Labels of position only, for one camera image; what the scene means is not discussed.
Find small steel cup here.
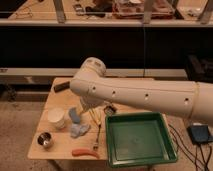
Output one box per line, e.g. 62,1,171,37
37,132,53,148

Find black device right background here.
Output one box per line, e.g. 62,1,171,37
185,55,213,83

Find wooden table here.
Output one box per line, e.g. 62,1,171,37
27,77,169,171

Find blue plastic cup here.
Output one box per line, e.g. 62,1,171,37
68,107,81,124

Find small dark metal clip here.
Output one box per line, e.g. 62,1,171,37
104,105,117,115

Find orange carrot toy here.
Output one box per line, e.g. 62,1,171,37
71,149,100,159

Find black box on floor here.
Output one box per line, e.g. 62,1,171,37
187,125,213,144

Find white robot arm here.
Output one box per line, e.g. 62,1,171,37
70,57,213,127

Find white paper cup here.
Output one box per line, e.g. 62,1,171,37
48,108,65,129

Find yellow handled utensil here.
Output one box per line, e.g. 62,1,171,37
89,109,101,126

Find black cables on floor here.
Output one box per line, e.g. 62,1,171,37
168,124,213,171

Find crumpled blue cloth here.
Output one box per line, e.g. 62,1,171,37
70,124,91,138

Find metal fork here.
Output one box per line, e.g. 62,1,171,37
93,124,102,151

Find black rectangular block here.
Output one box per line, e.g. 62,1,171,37
54,81,70,93

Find green plastic tray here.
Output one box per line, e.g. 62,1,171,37
105,112,177,168

